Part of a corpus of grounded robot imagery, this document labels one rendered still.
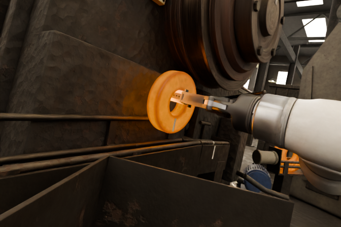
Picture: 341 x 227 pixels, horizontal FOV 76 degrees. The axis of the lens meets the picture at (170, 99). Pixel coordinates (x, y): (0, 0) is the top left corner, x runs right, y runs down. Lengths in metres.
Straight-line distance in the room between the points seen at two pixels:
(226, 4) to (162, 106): 0.30
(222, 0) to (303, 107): 0.34
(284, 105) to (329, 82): 3.03
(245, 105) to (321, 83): 3.05
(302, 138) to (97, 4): 0.47
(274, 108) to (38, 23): 0.46
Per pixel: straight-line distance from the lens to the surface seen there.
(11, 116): 0.41
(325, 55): 3.56
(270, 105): 0.40
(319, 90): 3.43
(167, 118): 0.51
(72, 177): 0.19
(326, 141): 0.38
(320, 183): 0.52
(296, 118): 0.39
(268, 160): 1.04
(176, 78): 0.51
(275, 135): 0.40
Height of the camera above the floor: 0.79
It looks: 2 degrees up
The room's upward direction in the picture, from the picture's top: 13 degrees clockwise
